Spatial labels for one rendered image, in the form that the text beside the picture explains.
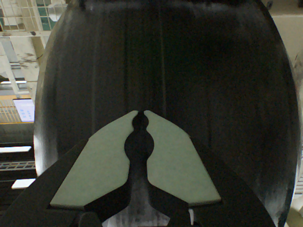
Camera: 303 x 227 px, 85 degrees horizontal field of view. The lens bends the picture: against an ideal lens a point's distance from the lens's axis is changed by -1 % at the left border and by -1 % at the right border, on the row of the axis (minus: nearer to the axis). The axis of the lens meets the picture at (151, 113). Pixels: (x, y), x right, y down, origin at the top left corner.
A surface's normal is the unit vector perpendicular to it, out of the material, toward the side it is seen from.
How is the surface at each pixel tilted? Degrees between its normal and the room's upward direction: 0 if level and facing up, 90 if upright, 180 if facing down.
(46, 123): 113
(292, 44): 90
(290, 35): 90
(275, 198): 106
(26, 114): 90
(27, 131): 90
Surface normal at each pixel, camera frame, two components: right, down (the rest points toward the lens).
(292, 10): -1.00, 0.02
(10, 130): 0.07, 0.48
